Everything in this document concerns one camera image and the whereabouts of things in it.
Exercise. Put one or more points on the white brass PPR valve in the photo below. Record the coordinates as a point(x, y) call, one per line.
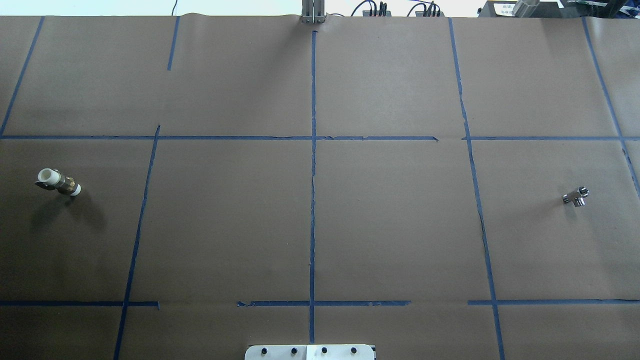
point(53, 180)

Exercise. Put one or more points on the chrome tee pipe fitting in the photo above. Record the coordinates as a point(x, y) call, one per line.
point(576, 197)

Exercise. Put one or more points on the black box under cylinder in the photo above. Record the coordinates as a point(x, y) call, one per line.
point(503, 8)

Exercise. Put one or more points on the silver metal cylinder weight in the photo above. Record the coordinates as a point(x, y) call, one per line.
point(524, 8)

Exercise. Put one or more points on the aluminium frame post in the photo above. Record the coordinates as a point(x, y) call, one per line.
point(313, 11)

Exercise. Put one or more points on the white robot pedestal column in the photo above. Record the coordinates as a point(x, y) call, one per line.
point(349, 351)

